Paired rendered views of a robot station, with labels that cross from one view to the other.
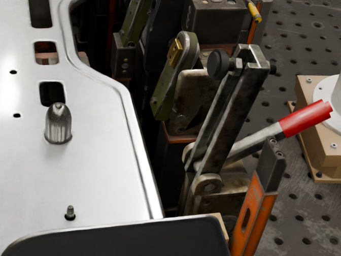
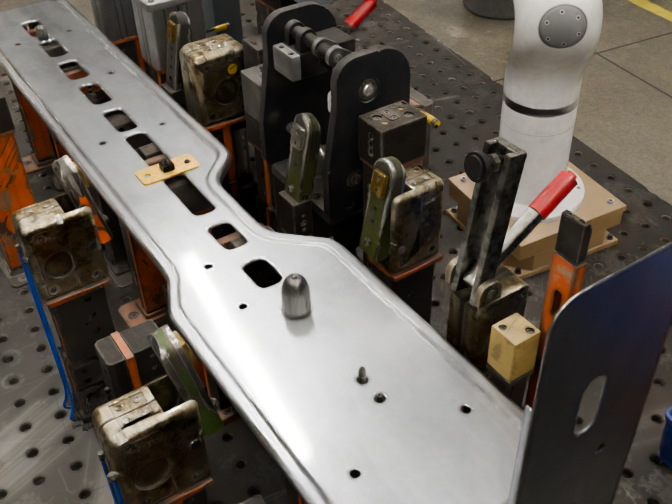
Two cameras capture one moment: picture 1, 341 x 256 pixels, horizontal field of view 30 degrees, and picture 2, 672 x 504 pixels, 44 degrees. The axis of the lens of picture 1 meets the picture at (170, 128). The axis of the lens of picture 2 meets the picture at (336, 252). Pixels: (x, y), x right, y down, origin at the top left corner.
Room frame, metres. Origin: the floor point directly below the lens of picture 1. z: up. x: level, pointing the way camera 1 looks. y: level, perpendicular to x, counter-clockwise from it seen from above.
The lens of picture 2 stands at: (-0.12, 0.23, 1.62)
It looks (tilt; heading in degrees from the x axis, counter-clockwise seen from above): 39 degrees down; 348
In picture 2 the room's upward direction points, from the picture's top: 2 degrees counter-clockwise
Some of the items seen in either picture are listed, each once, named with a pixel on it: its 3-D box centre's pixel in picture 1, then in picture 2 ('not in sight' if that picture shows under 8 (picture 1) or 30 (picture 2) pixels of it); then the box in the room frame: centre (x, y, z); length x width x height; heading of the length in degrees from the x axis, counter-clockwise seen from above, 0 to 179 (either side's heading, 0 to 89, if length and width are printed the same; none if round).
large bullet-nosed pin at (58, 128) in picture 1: (58, 124); (295, 297); (0.54, 0.13, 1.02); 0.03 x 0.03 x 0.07
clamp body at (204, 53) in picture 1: (184, 158); (405, 295); (0.66, -0.03, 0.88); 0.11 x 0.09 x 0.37; 110
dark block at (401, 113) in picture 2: (191, 114); (389, 248); (0.72, -0.03, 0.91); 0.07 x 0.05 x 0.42; 110
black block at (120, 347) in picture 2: not in sight; (151, 429); (0.55, 0.32, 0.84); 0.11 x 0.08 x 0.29; 110
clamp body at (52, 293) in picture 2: not in sight; (81, 313); (0.74, 0.39, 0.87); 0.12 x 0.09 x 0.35; 110
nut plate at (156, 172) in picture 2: not in sight; (166, 166); (0.86, 0.25, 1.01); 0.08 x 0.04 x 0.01; 111
